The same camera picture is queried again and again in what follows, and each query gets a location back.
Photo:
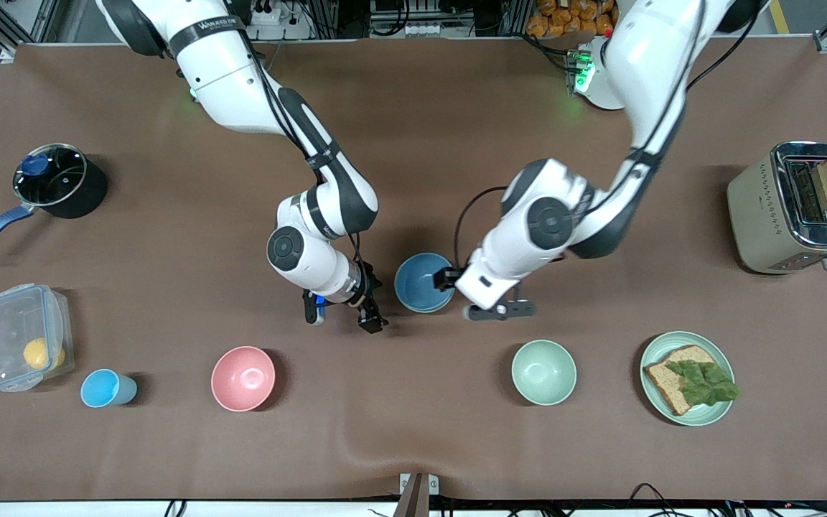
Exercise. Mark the pale green plate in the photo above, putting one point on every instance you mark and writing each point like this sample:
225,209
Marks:
701,415

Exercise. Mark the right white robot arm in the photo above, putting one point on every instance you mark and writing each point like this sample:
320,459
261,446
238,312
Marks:
241,79

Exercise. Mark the brown bread slice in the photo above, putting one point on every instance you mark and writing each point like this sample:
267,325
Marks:
665,384

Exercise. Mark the green lettuce leaf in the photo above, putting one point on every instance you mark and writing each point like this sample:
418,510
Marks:
704,384

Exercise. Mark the clear plastic lidded container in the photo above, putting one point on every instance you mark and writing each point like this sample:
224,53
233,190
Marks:
8,323

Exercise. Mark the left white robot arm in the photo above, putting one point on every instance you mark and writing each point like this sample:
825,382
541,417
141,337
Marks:
643,64

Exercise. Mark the metal table bracket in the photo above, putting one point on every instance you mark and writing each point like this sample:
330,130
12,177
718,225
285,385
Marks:
419,495

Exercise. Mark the bag of bread buns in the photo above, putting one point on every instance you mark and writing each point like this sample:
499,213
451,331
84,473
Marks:
557,18

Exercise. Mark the white power strip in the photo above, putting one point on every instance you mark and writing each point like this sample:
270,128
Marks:
428,30
291,29

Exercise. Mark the glass lid with blue knob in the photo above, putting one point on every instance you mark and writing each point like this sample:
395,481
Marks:
62,179

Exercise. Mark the blue plastic cup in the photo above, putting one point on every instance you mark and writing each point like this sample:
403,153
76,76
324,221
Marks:
105,388

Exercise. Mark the pale green bowl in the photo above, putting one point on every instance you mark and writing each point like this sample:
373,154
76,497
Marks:
544,372

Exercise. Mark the yellow lemon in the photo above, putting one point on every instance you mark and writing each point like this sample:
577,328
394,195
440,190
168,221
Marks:
39,353

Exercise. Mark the pink bowl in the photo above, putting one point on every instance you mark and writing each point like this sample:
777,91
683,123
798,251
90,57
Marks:
243,378

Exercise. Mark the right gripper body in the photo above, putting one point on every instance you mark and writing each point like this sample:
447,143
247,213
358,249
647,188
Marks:
365,295

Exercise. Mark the blue bowl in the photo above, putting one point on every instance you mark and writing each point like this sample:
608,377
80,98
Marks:
421,283

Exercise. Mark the beige chrome toaster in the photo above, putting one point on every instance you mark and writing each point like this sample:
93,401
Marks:
758,222

